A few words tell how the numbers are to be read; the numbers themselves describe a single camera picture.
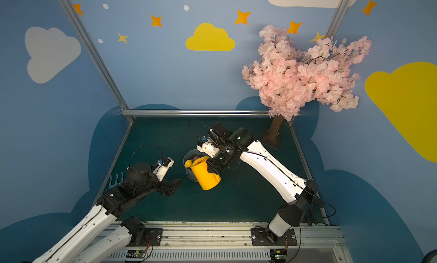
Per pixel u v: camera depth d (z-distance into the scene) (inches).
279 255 28.3
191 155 36.2
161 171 25.4
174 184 25.7
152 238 29.1
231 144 18.6
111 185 35.0
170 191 26.0
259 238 29.3
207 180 27.8
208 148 24.9
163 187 25.6
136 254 28.3
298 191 16.4
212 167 23.2
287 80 28.4
